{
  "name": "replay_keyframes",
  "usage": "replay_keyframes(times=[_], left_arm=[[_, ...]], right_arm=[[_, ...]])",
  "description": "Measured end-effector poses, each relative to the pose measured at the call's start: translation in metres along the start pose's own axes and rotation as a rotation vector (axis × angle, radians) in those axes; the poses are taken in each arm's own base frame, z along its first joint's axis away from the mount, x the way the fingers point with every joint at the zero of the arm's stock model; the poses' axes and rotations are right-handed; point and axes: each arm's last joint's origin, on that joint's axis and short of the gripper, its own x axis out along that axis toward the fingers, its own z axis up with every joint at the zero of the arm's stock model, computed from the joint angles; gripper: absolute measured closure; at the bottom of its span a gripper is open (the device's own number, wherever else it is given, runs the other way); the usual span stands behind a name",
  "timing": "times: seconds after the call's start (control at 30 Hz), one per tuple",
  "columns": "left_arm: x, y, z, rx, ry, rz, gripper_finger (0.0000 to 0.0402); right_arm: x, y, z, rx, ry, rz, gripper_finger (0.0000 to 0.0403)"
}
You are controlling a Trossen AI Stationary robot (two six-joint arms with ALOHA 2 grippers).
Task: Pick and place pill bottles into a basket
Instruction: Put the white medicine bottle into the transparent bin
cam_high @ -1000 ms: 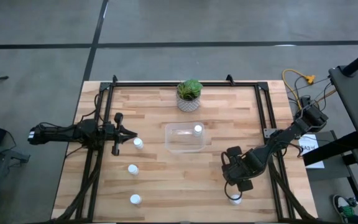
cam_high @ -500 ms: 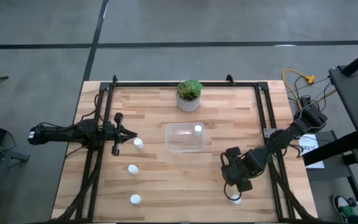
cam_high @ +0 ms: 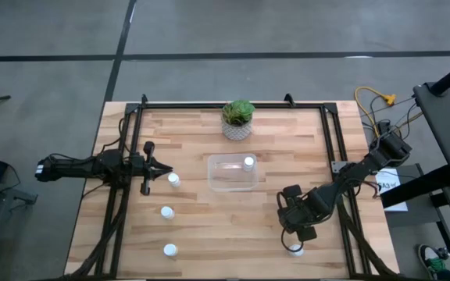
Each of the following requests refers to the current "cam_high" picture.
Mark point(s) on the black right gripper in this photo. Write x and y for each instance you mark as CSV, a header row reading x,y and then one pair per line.
x,y
301,210

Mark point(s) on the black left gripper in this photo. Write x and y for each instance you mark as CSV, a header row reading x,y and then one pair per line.
x,y
143,168

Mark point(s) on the white plastic pill bottle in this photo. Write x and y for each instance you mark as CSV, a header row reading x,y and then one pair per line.
x,y
170,250
167,212
296,251
173,179
248,161

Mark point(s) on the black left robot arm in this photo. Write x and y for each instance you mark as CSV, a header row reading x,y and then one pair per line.
x,y
72,166

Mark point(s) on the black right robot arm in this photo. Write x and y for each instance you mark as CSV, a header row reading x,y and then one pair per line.
x,y
365,164

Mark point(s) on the clear plastic basket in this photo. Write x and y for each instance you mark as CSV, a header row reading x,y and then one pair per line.
x,y
229,183

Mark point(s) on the white paper sheet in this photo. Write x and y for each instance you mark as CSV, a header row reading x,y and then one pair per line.
x,y
389,183

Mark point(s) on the succulent in patterned pot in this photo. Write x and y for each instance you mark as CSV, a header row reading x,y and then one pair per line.
x,y
238,113

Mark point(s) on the person's shoe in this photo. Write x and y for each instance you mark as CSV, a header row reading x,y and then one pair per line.
x,y
428,253

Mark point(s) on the black aluminium table frame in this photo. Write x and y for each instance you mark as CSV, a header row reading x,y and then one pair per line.
x,y
190,105

